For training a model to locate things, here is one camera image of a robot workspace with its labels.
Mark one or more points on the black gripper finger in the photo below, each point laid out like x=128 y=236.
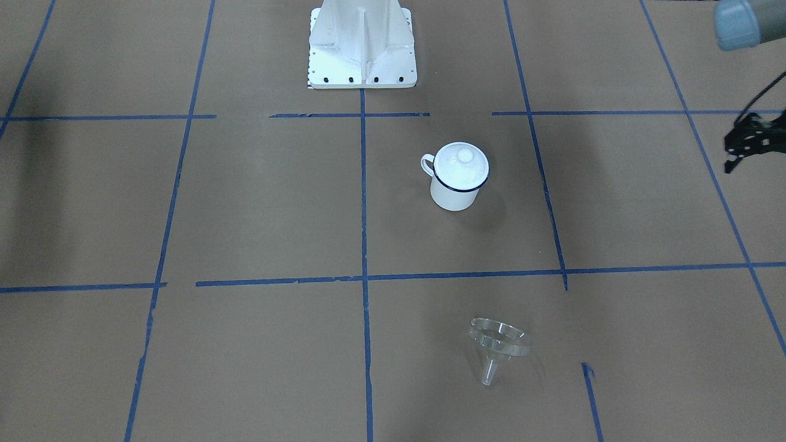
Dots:
x=730 y=165

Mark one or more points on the white enamel mug lid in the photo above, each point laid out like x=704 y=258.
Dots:
x=461 y=166

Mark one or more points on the clear glass funnel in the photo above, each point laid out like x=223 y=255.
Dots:
x=499 y=343

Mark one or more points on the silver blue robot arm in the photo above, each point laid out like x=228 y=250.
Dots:
x=747 y=24

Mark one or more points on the white enamel mug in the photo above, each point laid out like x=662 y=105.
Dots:
x=445 y=197

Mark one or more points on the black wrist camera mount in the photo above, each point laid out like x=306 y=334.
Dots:
x=755 y=135

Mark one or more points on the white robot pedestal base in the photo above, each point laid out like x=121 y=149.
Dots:
x=361 y=44

